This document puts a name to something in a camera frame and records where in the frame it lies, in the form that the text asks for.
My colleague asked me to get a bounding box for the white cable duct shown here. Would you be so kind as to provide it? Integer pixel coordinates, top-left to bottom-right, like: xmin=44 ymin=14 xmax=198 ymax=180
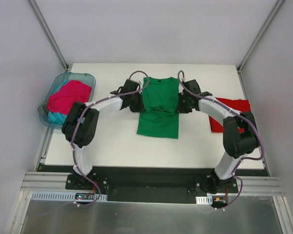
xmin=31 ymin=192 xmax=107 ymax=203
xmin=195 ymin=196 xmax=213 ymax=205

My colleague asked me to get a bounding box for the aluminium frame rail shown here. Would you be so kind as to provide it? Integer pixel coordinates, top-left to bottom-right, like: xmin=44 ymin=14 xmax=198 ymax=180
xmin=21 ymin=172 xmax=285 ymax=196

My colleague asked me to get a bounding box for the green t shirt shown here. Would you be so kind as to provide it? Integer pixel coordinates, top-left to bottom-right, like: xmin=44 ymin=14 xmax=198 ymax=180
xmin=137 ymin=77 xmax=179 ymax=139

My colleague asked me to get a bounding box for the left corner aluminium post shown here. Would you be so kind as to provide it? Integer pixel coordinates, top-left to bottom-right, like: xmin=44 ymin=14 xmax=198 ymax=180
xmin=27 ymin=0 xmax=69 ymax=71

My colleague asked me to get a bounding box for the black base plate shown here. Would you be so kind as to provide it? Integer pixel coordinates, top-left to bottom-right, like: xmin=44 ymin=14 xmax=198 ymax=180
xmin=65 ymin=166 xmax=238 ymax=204

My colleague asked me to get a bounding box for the left white cable duct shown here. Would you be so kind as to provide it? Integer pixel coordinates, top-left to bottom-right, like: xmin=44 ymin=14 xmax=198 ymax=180
xmin=31 ymin=192 xmax=107 ymax=203

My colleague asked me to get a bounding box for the pink t shirt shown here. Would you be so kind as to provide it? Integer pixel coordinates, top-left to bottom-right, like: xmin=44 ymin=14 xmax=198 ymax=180
xmin=47 ymin=80 xmax=92 ymax=115

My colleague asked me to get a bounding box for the blue plastic bin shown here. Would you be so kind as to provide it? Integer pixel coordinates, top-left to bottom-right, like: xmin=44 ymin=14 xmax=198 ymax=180
xmin=39 ymin=72 xmax=96 ymax=129

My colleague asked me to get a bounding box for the right white cable duct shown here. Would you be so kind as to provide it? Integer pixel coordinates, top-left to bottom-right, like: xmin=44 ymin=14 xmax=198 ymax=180
xmin=195 ymin=196 xmax=213 ymax=205

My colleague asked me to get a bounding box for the grey t shirt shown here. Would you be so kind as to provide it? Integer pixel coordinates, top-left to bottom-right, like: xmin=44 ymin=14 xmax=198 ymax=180
xmin=38 ymin=101 xmax=49 ymax=117

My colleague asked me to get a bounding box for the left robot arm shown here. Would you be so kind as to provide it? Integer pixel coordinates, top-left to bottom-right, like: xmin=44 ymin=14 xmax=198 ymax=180
xmin=62 ymin=79 xmax=146 ymax=190

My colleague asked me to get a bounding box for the folded red t shirt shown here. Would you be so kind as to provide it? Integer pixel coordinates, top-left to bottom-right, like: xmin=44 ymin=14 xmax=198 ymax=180
xmin=209 ymin=97 xmax=251 ymax=133

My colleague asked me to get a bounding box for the teal t shirt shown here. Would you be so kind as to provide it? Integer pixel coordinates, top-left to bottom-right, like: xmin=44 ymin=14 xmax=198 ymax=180
xmin=47 ymin=80 xmax=69 ymax=125

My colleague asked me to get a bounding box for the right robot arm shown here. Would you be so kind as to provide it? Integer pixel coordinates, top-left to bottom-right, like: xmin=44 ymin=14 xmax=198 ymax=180
xmin=176 ymin=79 xmax=263 ymax=194

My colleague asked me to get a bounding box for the right corner aluminium post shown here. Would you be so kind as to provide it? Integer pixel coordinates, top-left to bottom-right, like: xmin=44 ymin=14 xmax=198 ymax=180
xmin=236 ymin=0 xmax=285 ymax=74

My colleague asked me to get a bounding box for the corner aluminium post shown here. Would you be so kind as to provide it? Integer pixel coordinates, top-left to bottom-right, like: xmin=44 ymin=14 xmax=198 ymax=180
xmin=236 ymin=0 xmax=285 ymax=74
xmin=27 ymin=0 xmax=69 ymax=71

